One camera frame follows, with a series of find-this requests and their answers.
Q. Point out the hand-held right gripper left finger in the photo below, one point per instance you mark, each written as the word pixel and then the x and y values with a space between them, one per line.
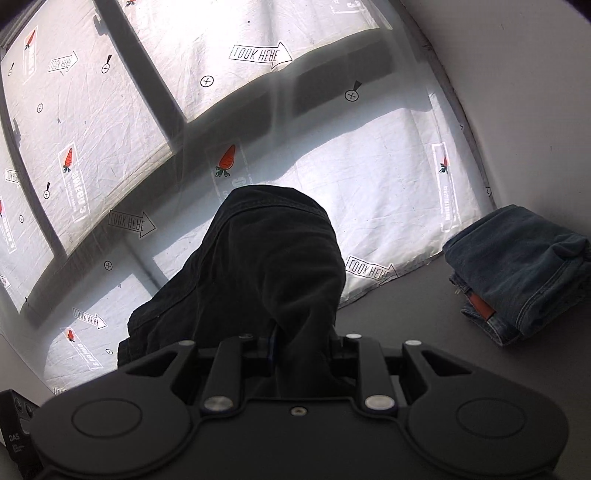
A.
pixel 228 369

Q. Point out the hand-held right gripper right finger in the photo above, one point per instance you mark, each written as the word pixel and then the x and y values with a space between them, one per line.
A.
pixel 371 369

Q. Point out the black pants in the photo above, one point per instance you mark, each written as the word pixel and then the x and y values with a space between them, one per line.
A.
pixel 263 272

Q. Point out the folded blue jeans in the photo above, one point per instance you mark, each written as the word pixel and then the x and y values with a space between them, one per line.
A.
pixel 521 272

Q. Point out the white printed sheet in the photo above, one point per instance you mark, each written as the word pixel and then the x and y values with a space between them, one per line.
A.
pixel 184 152

